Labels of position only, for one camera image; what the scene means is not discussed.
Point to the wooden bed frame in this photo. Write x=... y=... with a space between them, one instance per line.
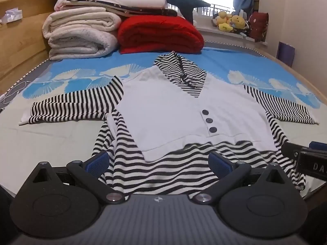
x=23 y=48

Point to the black white striped hooded top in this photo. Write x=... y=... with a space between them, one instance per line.
x=161 y=124

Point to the white folded quilt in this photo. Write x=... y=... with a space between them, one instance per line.
x=81 y=33

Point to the dark red patterned cushion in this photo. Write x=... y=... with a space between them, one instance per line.
x=259 y=25

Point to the red folded blanket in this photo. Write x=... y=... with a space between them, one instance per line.
x=159 y=33

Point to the blue white patterned bedsheet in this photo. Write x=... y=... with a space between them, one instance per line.
x=23 y=147

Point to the yellow plush toys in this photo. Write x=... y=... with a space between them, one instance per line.
x=231 y=23

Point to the crumpled tissue on headboard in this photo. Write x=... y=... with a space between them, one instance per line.
x=12 y=15

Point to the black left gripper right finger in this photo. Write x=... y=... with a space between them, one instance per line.
x=255 y=202

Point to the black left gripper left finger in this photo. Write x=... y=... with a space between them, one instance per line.
x=59 y=202

